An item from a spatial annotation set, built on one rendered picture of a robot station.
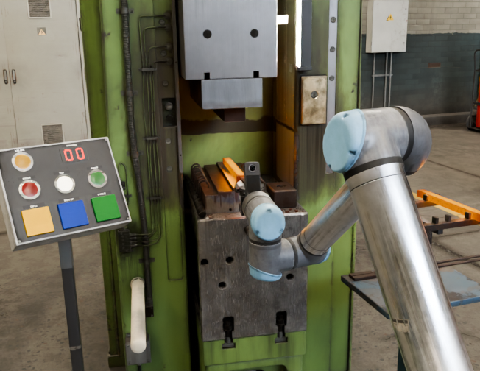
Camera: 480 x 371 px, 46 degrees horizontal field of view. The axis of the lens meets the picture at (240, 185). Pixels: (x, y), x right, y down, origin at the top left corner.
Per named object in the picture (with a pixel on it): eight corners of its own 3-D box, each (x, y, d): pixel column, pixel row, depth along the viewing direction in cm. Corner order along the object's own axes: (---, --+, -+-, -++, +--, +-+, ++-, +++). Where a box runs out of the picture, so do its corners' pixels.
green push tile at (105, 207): (121, 217, 170) (114, 193, 171) (97, 221, 165) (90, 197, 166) (119, 218, 171) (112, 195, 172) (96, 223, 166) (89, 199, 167)
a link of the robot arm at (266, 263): (294, 279, 157) (295, 237, 154) (258, 287, 152) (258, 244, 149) (277, 266, 165) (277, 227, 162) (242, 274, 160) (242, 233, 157)
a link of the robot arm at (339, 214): (439, 90, 117) (308, 235, 171) (393, 94, 112) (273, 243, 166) (467, 135, 112) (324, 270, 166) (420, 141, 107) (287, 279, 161)
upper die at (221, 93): (262, 107, 185) (262, 77, 183) (202, 109, 182) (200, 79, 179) (240, 94, 225) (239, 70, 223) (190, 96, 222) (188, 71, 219)
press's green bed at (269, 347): (304, 440, 215) (305, 330, 203) (207, 454, 209) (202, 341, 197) (271, 361, 268) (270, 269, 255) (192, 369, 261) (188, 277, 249)
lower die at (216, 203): (263, 210, 194) (263, 186, 192) (205, 214, 191) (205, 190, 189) (241, 180, 234) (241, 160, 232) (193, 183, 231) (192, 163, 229)
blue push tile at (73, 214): (89, 224, 164) (82, 199, 165) (64, 229, 160) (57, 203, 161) (87, 225, 165) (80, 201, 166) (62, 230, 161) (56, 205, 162)
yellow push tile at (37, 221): (55, 231, 159) (48, 205, 160) (27, 236, 154) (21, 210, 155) (53, 232, 160) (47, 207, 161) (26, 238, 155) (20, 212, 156)
